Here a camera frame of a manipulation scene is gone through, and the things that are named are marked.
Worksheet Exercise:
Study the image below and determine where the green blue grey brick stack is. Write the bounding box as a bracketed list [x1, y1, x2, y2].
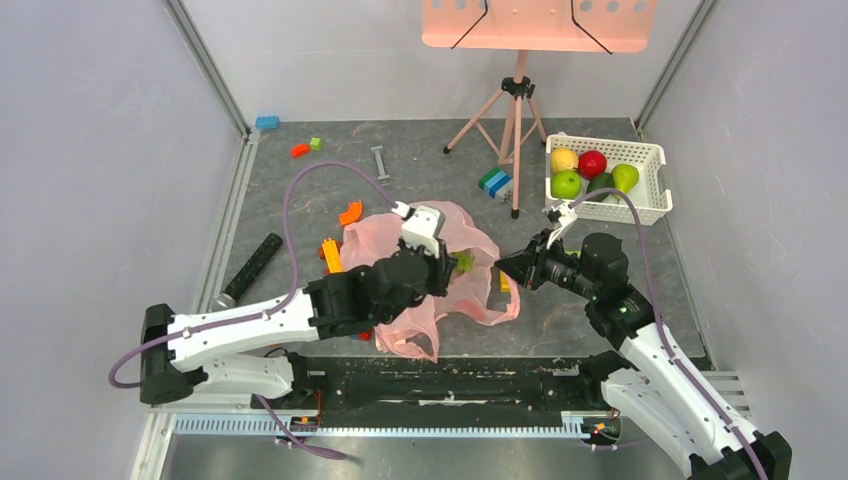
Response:
[478, 167, 514, 202]

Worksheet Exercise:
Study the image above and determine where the dark green fake avocado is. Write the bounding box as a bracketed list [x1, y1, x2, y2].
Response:
[586, 172, 615, 202]

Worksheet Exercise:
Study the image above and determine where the red arch toy brick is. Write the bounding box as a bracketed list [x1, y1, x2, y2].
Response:
[290, 143, 312, 158]

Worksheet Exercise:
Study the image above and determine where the green fake pear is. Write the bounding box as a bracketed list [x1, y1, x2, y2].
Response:
[611, 163, 640, 194]

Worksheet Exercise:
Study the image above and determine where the grey toy bar piece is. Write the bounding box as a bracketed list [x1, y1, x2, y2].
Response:
[371, 145, 390, 185]

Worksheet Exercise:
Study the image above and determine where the yellow orange toy car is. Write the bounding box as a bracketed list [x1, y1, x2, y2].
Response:
[317, 238, 345, 274]

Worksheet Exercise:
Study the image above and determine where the blue toy brick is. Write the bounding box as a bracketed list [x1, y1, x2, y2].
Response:
[254, 115, 280, 131]

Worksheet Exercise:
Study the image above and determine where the green fake apple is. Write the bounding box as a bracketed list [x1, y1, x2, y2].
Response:
[550, 170, 582, 200]

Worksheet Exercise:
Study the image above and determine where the pink plastic bag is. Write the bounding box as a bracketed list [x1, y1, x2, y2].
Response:
[340, 201, 521, 361]

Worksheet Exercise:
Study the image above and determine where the pink music stand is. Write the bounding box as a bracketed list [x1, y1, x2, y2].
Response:
[421, 0, 658, 219]

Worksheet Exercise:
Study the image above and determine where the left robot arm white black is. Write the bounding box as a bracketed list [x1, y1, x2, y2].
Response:
[139, 242, 458, 408]

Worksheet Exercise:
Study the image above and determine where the orange curved toy piece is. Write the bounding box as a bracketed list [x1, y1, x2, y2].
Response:
[338, 200, 365, 227]

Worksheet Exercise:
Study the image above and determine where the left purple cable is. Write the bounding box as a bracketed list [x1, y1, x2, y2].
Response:
[108, 159, 409, 461]

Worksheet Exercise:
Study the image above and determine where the green fake fruit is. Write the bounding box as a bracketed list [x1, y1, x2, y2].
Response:
[451, 249, 474, 275]

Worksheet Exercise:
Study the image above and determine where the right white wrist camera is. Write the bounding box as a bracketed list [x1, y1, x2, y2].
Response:
[543, 200, 579, 249]

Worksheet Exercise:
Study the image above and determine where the yellow fake lemon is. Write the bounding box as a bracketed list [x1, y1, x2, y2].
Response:
[550, 147, 579, 174]

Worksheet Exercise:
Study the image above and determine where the white plastic basket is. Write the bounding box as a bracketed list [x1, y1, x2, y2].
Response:
[545, 133, 673, 226]

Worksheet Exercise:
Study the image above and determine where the yellow curved toy brick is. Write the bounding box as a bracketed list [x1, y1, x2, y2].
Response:
[499, 271, 511, 293]

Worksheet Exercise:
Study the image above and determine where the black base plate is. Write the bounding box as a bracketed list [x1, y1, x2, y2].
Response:
[268, 352, 614, 428]

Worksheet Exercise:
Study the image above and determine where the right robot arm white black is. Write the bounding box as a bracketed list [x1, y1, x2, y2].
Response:
[495, 229, 792, 479]

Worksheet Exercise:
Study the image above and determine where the red fake apple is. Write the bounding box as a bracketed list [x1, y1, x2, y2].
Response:
[577, 150, 607, 180]

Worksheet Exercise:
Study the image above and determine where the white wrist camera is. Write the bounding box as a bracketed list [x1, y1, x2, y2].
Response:
[543, 200, 579, 249]
[391, 201, 445, 259]

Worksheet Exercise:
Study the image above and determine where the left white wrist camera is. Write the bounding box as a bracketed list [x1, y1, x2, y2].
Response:
[391, 201, 445, 259]

